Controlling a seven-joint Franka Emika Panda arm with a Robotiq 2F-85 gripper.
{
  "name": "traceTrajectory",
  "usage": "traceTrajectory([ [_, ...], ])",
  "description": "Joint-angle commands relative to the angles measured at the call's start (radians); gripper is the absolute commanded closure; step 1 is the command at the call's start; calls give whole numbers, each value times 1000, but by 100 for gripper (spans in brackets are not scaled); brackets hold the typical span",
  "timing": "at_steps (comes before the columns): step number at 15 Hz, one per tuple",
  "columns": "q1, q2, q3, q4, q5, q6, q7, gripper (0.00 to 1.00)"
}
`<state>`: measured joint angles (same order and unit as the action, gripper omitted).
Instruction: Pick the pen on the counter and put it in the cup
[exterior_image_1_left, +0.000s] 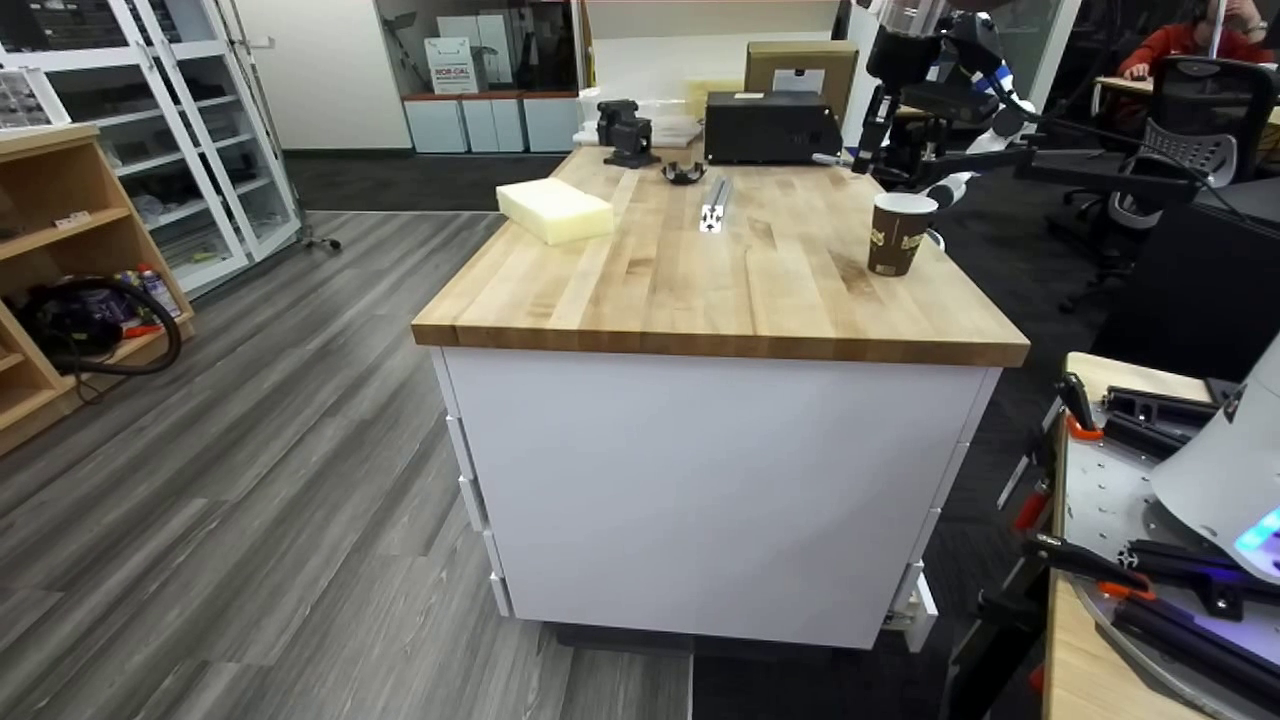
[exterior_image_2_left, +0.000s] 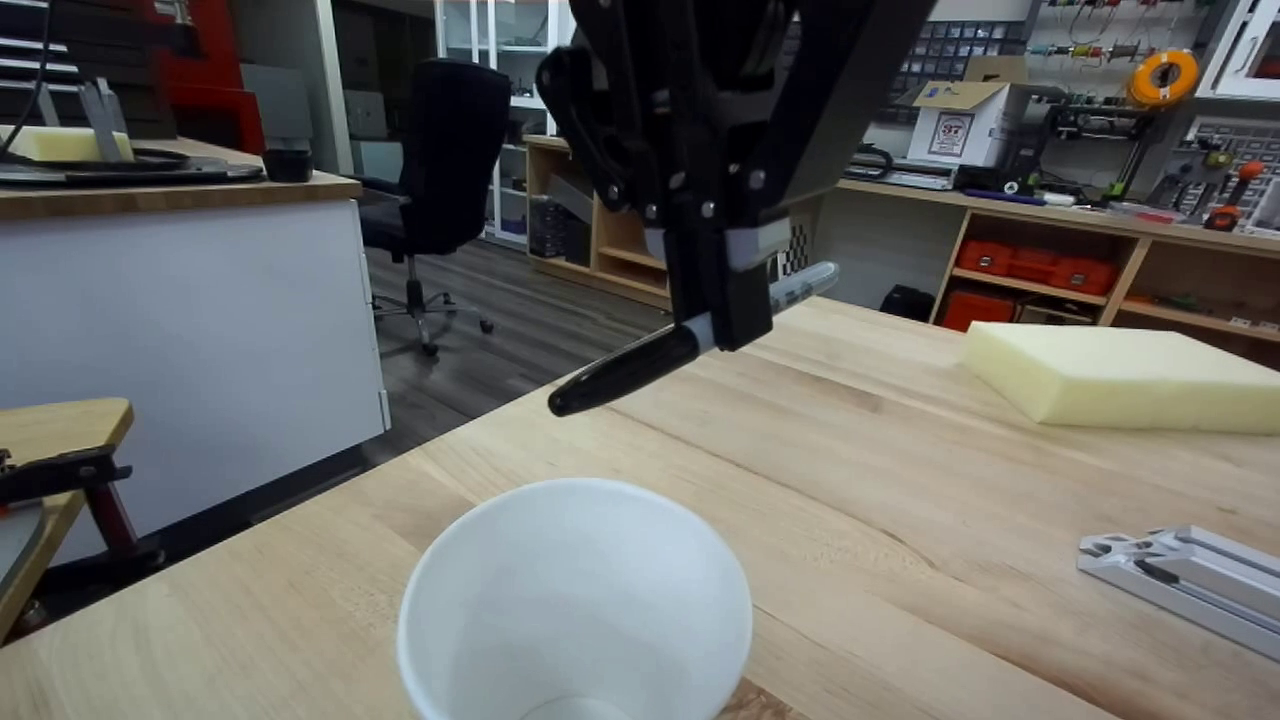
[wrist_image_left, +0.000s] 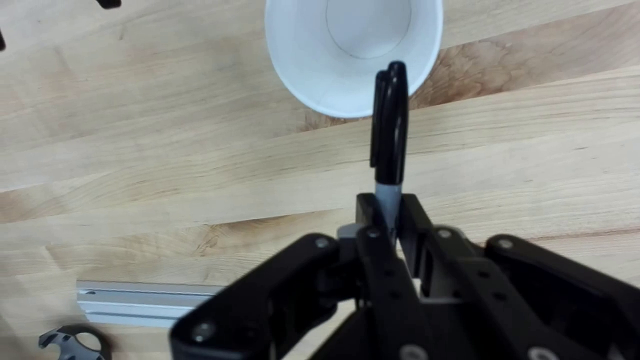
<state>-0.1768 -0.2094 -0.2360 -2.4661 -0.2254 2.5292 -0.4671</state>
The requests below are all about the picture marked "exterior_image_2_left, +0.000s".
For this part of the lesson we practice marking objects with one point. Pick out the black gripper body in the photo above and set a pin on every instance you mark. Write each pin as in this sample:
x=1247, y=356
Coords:
x=707, y=64

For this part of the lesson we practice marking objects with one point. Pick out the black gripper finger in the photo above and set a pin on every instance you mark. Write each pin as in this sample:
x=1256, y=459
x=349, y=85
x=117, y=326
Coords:
x=692, y=266
x=750, y=283

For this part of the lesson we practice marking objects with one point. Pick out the black marker pen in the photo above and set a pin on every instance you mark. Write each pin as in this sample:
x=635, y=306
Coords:
x=625, y=371

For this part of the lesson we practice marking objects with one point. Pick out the white paper cup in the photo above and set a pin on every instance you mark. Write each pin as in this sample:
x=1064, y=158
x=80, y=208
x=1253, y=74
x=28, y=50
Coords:
x=574, y=601

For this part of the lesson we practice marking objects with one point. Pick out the black bag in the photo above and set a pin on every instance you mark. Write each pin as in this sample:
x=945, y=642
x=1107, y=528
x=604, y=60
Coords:
x=909, y=303

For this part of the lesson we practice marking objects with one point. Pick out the white glass door cabinet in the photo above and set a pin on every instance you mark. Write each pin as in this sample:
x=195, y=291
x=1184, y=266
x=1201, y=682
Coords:
x=513, y=52

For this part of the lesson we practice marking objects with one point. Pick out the red storage bin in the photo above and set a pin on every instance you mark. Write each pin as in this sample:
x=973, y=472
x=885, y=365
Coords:
x=978, y=309

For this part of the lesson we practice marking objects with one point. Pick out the white cardboard box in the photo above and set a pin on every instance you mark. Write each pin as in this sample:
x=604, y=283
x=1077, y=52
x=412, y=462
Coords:
x=956, y=124

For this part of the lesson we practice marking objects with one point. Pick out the wide dark pegboard tool panel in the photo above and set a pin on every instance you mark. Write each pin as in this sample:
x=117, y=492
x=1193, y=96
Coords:
x=966, y=60

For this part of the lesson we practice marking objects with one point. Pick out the black office chair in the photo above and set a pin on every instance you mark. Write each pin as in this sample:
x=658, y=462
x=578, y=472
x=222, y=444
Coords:
x=454, y=152

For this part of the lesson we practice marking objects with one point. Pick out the row of red storage bins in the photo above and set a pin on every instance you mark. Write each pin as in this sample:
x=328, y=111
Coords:
x=1040, y=266

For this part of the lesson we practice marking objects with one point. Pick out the long wooden shelf workbench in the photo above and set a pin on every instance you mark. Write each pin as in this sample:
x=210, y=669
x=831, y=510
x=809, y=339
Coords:
x=1040, y=222

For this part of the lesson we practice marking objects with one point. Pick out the black bench machine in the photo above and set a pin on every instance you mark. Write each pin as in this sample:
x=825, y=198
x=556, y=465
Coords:
x=1064, y=134

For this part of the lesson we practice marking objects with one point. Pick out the yellow foam block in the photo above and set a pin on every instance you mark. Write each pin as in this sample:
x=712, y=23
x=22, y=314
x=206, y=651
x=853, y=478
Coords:
x=1122, y=377

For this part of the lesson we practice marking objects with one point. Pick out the small black round object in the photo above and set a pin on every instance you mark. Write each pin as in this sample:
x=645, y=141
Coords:
x=286, y=161

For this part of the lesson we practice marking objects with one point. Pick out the orange tape roll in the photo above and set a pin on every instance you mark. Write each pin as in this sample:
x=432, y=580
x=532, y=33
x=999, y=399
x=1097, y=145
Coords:
x=1143, y=82

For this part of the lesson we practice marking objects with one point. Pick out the red tool cabinet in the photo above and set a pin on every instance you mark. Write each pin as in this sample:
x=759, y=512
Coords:
x=201, y=74

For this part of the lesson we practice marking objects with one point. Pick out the white desk with wooden top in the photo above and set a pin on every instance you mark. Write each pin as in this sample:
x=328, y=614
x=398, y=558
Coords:
x=185, y=321

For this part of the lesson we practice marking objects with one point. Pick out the small yellow foam pad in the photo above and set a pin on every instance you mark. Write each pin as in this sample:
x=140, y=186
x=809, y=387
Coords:
x=60, y=141

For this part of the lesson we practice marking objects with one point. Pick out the wooden side stool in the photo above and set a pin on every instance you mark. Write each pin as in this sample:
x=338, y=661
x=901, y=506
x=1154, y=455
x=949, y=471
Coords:
x=60, y=434

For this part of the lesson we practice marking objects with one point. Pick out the black and red clamp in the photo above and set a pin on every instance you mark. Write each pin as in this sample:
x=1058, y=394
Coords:
x=60, y=478

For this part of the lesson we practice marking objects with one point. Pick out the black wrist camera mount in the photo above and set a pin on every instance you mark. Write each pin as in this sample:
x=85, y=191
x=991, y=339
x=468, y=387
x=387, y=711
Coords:
x=853, y=82

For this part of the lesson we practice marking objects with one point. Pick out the silver aluminium extrusion rail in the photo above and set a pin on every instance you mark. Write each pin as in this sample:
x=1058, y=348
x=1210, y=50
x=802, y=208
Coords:
x=1193, y=579

